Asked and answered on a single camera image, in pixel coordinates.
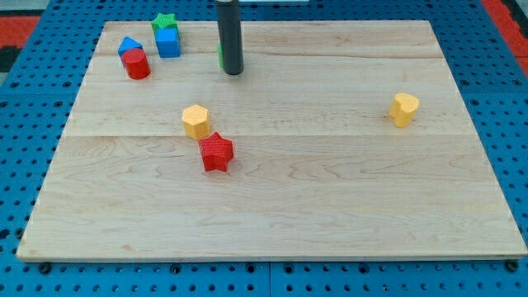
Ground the green circle block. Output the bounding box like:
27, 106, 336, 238
216, 43, 224, 69

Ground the blue cube block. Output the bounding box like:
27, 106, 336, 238
155, 28, 181, 59

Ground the red star block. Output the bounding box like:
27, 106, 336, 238
198, 132, 233, 172

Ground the yellow hexagon block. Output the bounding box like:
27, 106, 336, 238
182, 105, 210, 140

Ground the light wooden board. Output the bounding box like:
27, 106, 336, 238
16, 21, 527, 263

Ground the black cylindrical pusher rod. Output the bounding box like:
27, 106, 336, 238
215, 0, 244, 75

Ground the red cylinder block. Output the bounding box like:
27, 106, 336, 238
121, 48, 151, 80

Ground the green star block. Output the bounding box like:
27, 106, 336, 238
151, 13, 177, 35

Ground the blue triangle block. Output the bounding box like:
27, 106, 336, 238
117, 36, 143, 57

